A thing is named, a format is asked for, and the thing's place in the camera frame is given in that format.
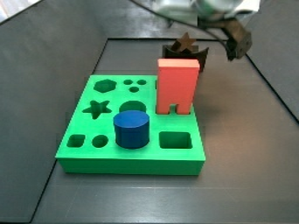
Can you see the red arch block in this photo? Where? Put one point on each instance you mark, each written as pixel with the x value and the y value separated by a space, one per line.
pixel 178 76

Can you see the brown star prism block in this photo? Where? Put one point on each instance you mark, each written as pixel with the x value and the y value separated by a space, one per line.
pixel 183 44

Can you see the blue cylinder block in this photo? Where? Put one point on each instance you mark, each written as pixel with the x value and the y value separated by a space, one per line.
pixel 133 129

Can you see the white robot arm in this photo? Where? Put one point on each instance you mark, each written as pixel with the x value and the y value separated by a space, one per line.
pixel 207 10

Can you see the black curved fixture stand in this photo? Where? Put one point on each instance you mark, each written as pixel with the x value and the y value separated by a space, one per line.
pixel 195 54

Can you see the green shape sorter base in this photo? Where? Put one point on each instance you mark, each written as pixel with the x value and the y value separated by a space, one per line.
pixel 89 149

